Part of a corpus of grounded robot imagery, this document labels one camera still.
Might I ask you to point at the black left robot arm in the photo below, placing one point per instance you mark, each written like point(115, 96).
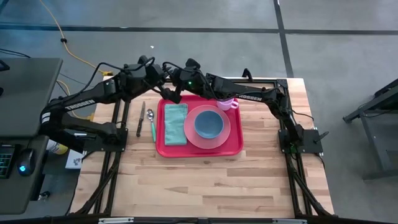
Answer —
point(81, 104)

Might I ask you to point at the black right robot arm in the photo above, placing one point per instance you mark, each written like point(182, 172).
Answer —
point(267, 93)

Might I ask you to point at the silver metal bracket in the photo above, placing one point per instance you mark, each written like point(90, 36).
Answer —
point(289, 221)
point(115, 221)

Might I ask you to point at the dark metal stand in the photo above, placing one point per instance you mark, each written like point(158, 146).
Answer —
point(373, 140)

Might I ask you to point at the black flat device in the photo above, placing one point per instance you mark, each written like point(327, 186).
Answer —
point(3, 65)

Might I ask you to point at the black table clamp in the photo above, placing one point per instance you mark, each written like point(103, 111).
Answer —
point(247, 74)

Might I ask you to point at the grey desk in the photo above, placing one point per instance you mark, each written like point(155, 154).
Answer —
point(31, 81)

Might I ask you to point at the small black caster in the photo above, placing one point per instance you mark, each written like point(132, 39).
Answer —
point(45, 196)

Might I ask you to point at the white paper card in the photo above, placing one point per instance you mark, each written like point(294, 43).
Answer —
point(74, 160)

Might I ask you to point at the teal cloth napkin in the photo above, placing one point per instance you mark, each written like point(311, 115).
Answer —
point(175, 124)

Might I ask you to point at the black computer mouse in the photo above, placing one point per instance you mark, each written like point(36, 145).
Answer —
point(26, 161)

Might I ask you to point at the backlit keyboard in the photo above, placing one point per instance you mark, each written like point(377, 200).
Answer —
point(6, 161)

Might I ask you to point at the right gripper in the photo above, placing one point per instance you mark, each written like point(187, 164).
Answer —
point(186, 77)

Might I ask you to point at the yellow and white container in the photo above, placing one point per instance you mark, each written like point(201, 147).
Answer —
point(57, 147)

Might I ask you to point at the black lever clamp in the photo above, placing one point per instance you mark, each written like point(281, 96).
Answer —
point(320, 137)

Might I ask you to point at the pink mug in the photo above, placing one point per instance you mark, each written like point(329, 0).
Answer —
point(224, 105)

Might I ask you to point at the pink plate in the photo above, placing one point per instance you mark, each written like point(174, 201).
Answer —
point(206, 144)

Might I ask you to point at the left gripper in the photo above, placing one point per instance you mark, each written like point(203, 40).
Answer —
point(152, 74)

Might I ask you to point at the red plastic tray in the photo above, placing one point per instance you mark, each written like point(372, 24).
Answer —
point(217, 149)

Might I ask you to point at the blue bowl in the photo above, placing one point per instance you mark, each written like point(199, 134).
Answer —
point(208, 124)

